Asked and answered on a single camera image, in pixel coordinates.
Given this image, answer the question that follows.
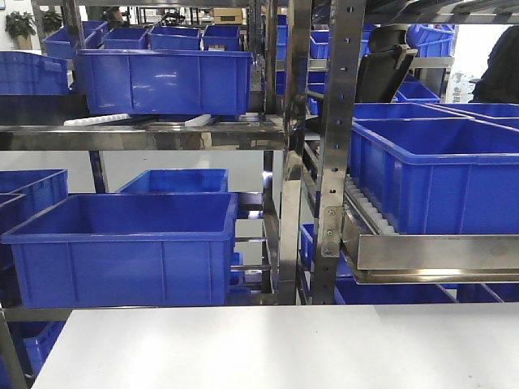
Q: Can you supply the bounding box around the blue bin behind lower left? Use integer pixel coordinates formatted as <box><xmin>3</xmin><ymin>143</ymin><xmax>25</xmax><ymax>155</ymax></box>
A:
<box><xmin>116</xmin><ymin>169</ymin><xmax>229</xmax><ymax>194</ymax></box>

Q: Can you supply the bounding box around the blue bin upper shelf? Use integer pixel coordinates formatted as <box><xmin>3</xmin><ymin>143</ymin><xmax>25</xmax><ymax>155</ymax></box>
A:
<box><xmin>75</xmin><ymin>49</ymin><xmax>253</xmax><ymax>116</ymax></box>

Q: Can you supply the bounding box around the black office chair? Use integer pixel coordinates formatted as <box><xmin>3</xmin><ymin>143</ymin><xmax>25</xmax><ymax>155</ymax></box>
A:
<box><xmin>355</xmin><ymin>24</ymin><xmax>418</xmax><ymax>103</ymax></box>

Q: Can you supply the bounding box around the large blue bin right shelf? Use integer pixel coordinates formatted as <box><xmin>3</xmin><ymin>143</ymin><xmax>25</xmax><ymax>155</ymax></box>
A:
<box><xmin>350</xmin><ymin>119</ymin><xmax>518</xmax><ymax>234</ymax></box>

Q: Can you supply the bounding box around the blue bin far left upper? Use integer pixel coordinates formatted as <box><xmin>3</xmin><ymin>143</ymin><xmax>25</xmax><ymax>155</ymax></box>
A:
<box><xmin>1</xmin><ymin>51</ymin><xmax>70</xmax><ymax>95</ymax></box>

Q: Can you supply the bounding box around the potted green plant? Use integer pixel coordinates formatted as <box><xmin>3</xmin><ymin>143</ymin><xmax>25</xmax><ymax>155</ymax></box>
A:
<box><xmin>5</xmin><ymin>11</ymin><xmax>36</xmax><ymax>50</ymax></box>

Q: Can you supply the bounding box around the steel shelving rack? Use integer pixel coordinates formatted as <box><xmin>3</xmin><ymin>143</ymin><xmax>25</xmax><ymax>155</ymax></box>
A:
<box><xmin>6</xmin><ymin>1</ymin><xmax>518</xmax><ymax>388</ymax></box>

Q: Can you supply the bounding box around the large blue bin lower left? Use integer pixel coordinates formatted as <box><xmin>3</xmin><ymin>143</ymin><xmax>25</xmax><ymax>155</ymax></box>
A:
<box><xmin>2</xmin><ymin>192</ymin><xmax>238</xmax><ymax>309</ymax></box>

